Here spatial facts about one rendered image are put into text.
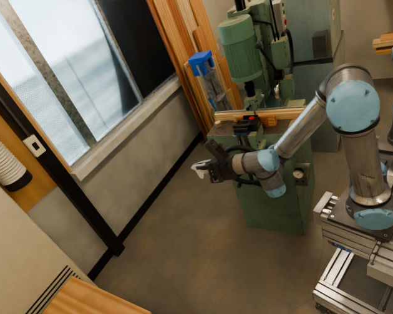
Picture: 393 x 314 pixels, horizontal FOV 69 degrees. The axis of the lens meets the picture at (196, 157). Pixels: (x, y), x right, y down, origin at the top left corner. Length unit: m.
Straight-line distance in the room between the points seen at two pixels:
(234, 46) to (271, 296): 1.52
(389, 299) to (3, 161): 2.14
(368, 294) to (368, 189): 0.91
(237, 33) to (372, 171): 0.93
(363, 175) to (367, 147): 0.10
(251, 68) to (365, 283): 1.29
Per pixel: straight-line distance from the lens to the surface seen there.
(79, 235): 2.49
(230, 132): 1.79
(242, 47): 1.58
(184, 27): 3.30
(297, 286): 2.07
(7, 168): 1.92
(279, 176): 1.04
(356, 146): 0.90
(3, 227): 1.86
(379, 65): 4.06
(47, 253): 2.02
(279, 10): 1.84
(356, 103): 0.80
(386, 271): 1.29
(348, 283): 1.85
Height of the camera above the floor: 1.82
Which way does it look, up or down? 33 degrees down
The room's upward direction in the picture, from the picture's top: 22 degrees counter-clockwise
